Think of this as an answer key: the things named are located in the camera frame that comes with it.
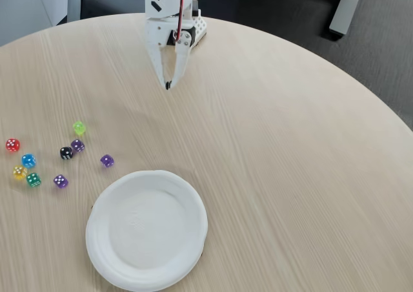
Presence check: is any white partition panel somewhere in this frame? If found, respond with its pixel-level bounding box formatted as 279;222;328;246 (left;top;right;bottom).
0;0;81;47

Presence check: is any blue translucent die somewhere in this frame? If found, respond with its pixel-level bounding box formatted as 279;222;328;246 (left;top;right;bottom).
21;153;37;169

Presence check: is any red black servo cable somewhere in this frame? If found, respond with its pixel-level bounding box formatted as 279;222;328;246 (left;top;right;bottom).
175;0;190;44

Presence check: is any grey desk leg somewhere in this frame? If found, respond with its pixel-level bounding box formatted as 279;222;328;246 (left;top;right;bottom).
328;0;365;36

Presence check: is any white paper plate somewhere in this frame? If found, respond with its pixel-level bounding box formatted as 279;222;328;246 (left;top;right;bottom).
85;170;209;291

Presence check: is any black upholstered chair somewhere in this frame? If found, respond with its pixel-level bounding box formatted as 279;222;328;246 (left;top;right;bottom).
80;0;146;20

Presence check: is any yellow translucent die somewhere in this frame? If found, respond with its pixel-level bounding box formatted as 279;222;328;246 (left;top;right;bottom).
12;165;28;181

